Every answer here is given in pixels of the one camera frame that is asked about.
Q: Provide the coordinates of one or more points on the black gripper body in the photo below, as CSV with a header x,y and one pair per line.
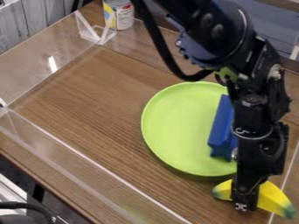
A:
x,y
262,151

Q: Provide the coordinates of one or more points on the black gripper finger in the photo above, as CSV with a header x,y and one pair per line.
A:
x,y
245,190

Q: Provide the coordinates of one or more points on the yellow toy banana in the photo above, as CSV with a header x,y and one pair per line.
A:
x,y
271,198

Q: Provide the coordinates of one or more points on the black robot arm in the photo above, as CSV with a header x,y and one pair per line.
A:
x,y
219,41

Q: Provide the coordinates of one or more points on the green plate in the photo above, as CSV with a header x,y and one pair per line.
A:
x,y
175,125

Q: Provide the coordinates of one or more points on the blue star-shaped block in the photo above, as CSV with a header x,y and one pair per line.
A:
x,y
222,140

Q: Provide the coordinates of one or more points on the clear acrylic front wall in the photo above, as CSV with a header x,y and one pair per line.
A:
x,y
94,190

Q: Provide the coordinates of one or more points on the clear acrylic corner bracket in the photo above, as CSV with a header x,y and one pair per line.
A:
x,y
94,33

